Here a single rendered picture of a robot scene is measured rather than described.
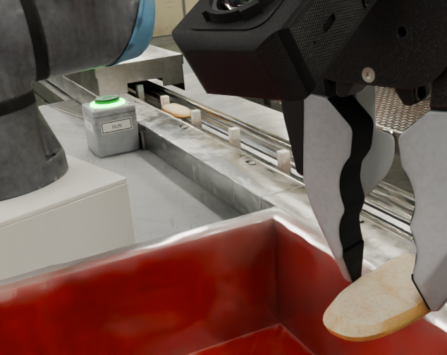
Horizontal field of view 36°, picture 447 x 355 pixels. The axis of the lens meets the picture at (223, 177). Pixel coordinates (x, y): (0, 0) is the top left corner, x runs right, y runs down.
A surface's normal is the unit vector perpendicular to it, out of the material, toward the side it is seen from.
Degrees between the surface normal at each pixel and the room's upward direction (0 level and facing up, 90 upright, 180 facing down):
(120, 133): 90
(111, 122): 90
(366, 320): 19
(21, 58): 113
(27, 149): 69
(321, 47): 88
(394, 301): 13
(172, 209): 0
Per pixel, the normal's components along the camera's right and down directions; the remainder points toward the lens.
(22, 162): 0.58, -0.14
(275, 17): -0.43, -0.66
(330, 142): -0.72, 0.29
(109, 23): 0.51, 0.48
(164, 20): 0.44, 0.27
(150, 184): -0.08, -0.94
